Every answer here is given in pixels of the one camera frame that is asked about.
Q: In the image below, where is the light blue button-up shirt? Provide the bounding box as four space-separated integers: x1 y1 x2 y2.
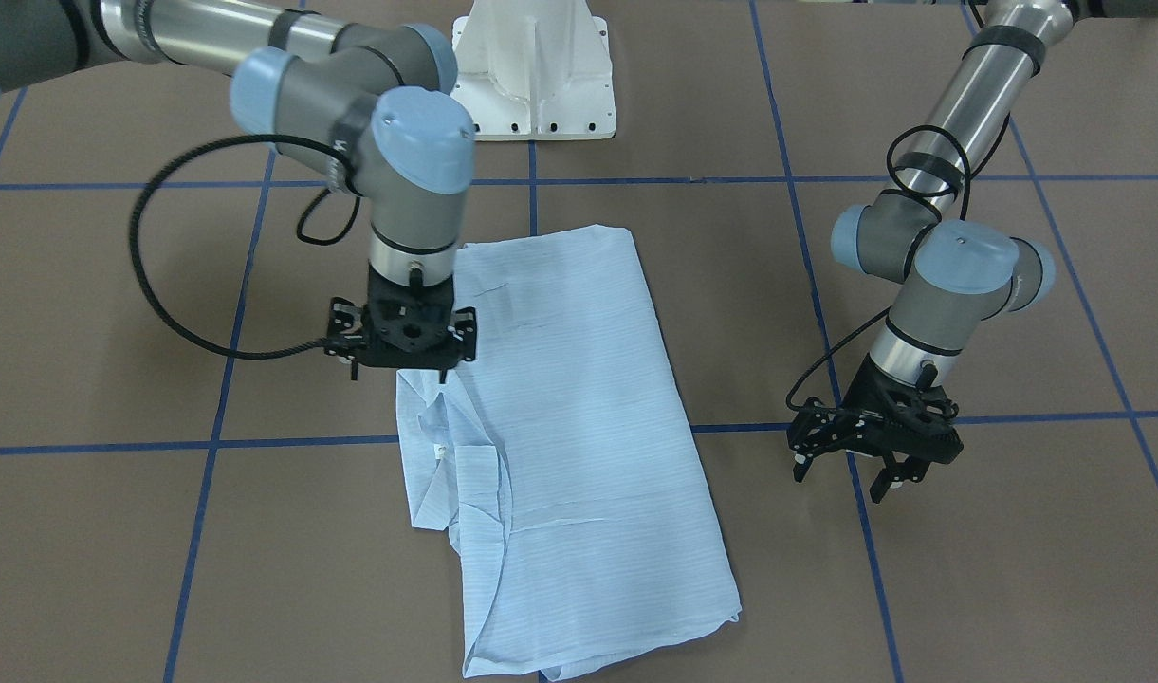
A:
395 225 742 680

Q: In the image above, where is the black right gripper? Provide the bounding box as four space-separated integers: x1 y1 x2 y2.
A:
324 269 478 385

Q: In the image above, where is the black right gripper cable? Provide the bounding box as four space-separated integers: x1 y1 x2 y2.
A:
129 133 371 361

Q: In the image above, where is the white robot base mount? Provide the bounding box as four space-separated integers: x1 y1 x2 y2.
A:
450 1 618 142

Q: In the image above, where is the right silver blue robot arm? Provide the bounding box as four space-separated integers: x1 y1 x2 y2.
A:
0 1 478 376

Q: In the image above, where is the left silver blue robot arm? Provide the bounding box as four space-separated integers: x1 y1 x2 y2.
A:
786 1 1158 504

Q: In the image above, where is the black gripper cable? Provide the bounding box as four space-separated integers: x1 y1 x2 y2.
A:
129 133 371 361
785 113 1011 411

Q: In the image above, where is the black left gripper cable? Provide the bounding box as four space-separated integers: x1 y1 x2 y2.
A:
785 113 1011 411

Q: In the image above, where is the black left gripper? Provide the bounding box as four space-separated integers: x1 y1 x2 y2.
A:
787 357 962 504

